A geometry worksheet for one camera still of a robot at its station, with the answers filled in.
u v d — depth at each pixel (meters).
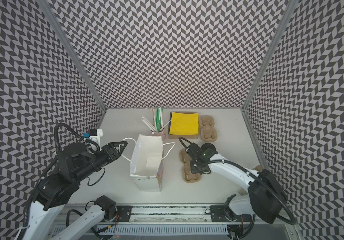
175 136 0.78
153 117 0.94
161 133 0.92
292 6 0.66
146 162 0.89
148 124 0.92
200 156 0.59
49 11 0.72
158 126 0.96
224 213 0.65
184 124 1.02
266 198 0.41
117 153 0.53
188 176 0.86
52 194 0.38
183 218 0.73
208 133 0.99
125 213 0.72
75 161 0.41
